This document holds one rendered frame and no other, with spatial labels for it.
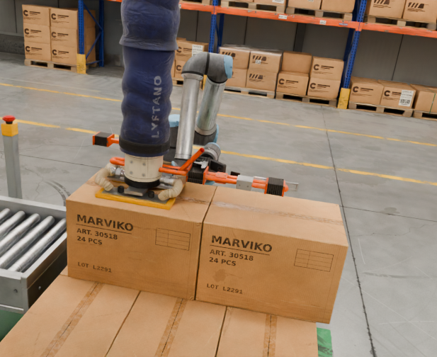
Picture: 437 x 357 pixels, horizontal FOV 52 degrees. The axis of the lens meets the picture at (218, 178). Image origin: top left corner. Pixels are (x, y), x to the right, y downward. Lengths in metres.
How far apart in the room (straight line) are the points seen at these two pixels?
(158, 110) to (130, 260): 0.67
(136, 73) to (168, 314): 1.01
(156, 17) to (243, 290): 1.18
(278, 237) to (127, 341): 0.72
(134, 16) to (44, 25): 8.59
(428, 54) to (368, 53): 1.22
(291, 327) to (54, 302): 1.02
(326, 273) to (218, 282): 0.47
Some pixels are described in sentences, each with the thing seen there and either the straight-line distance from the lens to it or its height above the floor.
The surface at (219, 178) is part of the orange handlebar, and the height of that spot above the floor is 1.08.
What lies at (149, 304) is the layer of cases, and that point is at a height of 0.54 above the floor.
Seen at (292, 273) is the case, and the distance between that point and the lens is 1.94.
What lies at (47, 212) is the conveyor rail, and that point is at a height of 0.56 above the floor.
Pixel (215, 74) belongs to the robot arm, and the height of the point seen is 1.44.
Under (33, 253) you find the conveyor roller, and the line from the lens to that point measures 2.43.
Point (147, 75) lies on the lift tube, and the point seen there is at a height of 1.50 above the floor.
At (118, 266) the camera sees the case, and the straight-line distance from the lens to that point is 2.08.
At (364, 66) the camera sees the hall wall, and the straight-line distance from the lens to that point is 10.45.
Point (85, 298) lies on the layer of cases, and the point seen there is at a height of 0.54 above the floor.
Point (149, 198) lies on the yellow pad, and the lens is 1.97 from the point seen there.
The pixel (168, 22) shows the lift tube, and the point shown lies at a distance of 1.81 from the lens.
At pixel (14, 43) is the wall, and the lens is 12.15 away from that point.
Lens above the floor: 1.82
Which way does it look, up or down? 22 degrees down
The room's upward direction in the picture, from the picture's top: 6 degrees clockwise
